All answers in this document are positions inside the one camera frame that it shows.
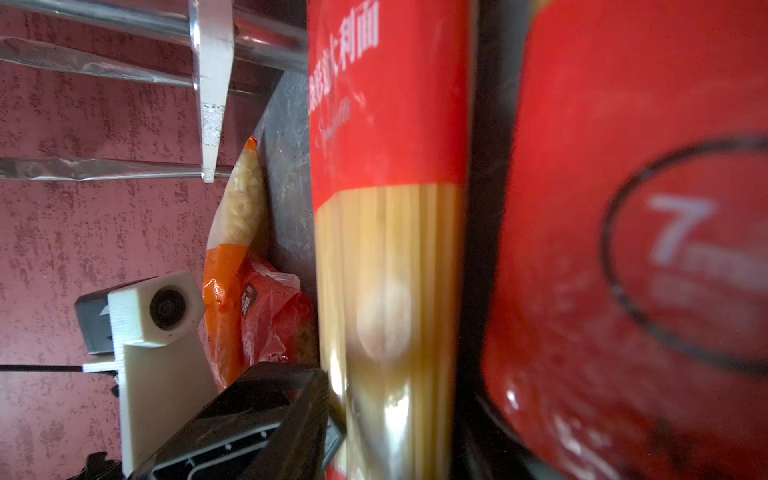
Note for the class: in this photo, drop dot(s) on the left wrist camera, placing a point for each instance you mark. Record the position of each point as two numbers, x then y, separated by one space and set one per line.
146 332

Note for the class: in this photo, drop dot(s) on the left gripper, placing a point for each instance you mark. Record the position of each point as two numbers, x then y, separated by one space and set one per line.
276 421

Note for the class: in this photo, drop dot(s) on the red macaroni bag right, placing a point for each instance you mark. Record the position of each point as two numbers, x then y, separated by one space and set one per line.
278 321

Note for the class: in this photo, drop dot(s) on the red spaghetti pack large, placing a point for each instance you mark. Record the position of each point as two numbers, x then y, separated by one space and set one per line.
390 93

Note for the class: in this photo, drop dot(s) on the orange pasta bag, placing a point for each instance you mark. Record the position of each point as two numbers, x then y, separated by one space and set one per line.
240 227

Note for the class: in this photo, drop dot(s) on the white two-tier shelf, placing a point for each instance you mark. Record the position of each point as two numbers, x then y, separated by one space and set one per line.
208 43

